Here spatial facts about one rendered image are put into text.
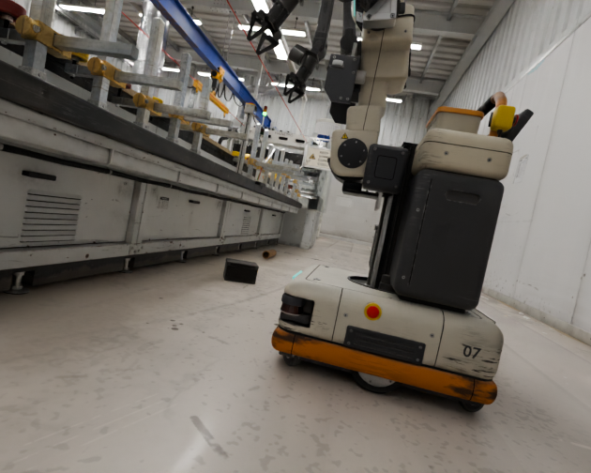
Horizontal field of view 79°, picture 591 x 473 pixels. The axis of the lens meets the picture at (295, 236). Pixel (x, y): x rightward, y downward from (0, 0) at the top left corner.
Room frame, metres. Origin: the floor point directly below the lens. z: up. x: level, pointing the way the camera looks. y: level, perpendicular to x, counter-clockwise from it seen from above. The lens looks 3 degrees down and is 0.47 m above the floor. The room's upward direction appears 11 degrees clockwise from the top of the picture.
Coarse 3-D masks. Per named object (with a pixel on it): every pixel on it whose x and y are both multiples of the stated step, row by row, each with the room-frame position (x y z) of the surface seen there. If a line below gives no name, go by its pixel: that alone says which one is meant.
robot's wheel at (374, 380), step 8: (360, 376) 1.05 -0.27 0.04; (368, 376) 1.05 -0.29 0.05; (376, 376) 1.04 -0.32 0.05; (360, 384) 1.05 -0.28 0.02; (368, 384) 1.05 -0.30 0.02; (376, 384) 1.05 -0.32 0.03; (384, 384) 1.04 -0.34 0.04; (392, 384) 1.04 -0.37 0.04; (400, 384) 1.04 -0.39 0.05; (376, 392) 1.05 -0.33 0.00; (384, 392) 1.04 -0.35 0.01
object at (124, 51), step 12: (0, 36) 1.03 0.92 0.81; (12, 36) 1.03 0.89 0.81; (60, 36) 1.00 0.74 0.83; (60, 48) 1.02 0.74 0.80; (72, 48) 1.00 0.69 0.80; (84, 48) 0.99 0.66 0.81; (96, 48) 0.98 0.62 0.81; (108, 48) 0.98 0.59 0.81; (120, 48) 0.97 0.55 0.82; (132, 48) 0.97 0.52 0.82
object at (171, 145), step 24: (0, 72) 0.86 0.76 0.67; (24, 72) 0.92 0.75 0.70; (0, 96) 0.89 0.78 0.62; (24, 96) 0.93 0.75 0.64; (48, 96) 1.00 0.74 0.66; (72, 96) 1.08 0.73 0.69; (72, 120) 1.09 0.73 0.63; (96, 120) 1.18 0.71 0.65; (120, 120) 1.29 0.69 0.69; (144, 144) 1.46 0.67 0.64; (168, 144) 1.63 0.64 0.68; (192, 168) 1.95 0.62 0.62; (216, 168) 2.19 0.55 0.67; (264, 192) 3.35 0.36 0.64
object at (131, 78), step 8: (72, 64) 1.28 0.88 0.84; (72, 72) 1.28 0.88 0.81; (80, 72) 1.27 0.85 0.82; (88, 72) 1.27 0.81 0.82; (120, 72) 1.25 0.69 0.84; (128, 72) 1.24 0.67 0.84; (120, 80) 1.25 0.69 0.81; (128, 80) 1.24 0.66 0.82; (136, 80) 1.24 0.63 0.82; (144, 80) 1.23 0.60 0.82; (152, 80) 1.23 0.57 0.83; (160, 80) 1.22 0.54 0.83; (168, 80) 1.22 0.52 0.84; (176, 80) 1.22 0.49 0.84; (168, 88) 1.24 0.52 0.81; (176, 88) 1.22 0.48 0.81
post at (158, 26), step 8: (152, 24) 1.46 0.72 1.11; (160, 24) 1.46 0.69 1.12; (152, 32) 1.46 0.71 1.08; (160, 32) 1.47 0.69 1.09; (152, 40) 1.46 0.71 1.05; (160, 40) 1.48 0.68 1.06; (152, 48) 1.46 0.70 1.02; (160, 48) 1.49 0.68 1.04; (152, 56) 1.46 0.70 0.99; (152, 64) 1.46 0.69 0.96; (144, 72) 1.46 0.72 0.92; (152, 72) 1.46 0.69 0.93; (144, 88) 1.46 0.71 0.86; (152, 88) 1.48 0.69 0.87; (152, 96) 1.49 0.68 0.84; (144, 112) 1.46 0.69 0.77; (136, 120) 1.46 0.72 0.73; (144, 120) 1.47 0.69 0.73
